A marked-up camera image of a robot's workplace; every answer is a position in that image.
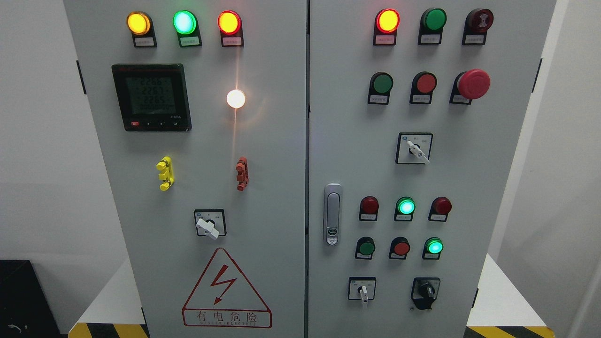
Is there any white lever selector switch upper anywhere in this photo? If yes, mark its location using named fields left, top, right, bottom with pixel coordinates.
left=395, top=132, right=433, bottom=164

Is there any yellow indicator light top left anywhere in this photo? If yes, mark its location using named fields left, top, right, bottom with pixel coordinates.
left=127, top=11, right=157, bottom=48

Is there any black knob selector switch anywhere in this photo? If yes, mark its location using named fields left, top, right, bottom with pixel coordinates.
left=411, top=277, right=441, bottom=310

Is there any green push button upper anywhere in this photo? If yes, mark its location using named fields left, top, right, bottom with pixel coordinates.
left=367, top=71, right=393, bottom=105

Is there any red emergency stop button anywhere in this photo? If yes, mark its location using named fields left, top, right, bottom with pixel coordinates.
left=449, top=69, right=490, bottom=105

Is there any white glowing lamp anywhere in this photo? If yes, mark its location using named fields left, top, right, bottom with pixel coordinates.
left=226, top=89, right=246, bottom=109

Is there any red push button upper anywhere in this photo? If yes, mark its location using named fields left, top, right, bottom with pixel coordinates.
left=409, top=71, right=437, bottom=104

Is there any white lever selector switch left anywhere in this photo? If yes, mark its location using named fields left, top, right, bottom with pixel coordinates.
left=193, top=209, right=227, bottom=240

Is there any green push button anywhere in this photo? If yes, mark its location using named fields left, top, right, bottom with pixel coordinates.
left=367, top=71, right=393, bottom=105
left=354, top=236, right=376, bottom=260

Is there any silver door lock handle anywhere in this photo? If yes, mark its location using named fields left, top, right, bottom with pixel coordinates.
left=323, top=183, right=343, bottom=246

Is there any grey cabinet door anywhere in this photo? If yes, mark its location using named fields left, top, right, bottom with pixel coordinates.
left=64, top=0, right=308, bottom=338
left=308, top=0, right=556, bottom=338

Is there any green push button lower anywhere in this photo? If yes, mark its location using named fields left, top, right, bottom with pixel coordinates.
left=354, top=236, right=376, bottom=260

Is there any red push button lower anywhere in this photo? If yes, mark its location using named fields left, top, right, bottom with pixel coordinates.
left=388, top=236, right=411, bottom=260

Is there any green lit indicator light middle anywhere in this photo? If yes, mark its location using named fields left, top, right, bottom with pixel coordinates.
left=393, top=196, right=415, bottom=221

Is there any dark red buzzer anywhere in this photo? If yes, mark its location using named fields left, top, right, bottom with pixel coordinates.
left=462, top=8, right=494, bottom=46

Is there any black box on floor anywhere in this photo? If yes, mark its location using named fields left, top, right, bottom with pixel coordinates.
left=0, top=260, right=62, bottom=338

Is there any red push button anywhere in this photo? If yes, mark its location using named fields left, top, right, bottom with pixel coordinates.
left=388, top=236, right=411, bottom=260
left=409, top=71, right=437, bottom=104

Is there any left grey cabinet door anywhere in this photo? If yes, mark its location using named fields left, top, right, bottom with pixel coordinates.
left=64, top=0, right=308, bottom=338

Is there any small white lever selector switch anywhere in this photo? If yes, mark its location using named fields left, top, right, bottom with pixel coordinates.
left=347, top=277, right=377, bottom=304

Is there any dark red indicator light left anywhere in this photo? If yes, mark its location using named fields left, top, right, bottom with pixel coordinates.
left=359, top=195, right=379, bottom=221

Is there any green indicator light top left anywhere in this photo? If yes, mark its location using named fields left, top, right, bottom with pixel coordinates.
left=172, top=9, right=202, bottom=47

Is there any green indicator light top right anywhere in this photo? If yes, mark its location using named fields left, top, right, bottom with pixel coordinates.
left=418, top=7, right=447, bottom=45

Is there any red electric hazard warning sign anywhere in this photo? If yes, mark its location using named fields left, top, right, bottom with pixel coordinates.
left=182, top=248, right=272, bottom=329

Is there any green illuminated button lower right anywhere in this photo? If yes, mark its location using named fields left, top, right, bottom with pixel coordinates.
left=422, top=236, right=444, bottom=260

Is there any red indicator light top left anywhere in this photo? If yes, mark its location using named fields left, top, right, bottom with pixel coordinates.
left=217, top=9, right=244, bottom=47

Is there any black digital power meter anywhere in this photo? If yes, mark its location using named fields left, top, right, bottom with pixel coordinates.
left=111, top=63, right=193, bottom=132

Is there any right grey cabinet door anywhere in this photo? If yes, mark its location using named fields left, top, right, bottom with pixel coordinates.
left=308, top=0, right=556, bottom=338

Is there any red indicator light top right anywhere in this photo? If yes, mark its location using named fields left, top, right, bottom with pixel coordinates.
left=373, top=8, right=400, bottom=46

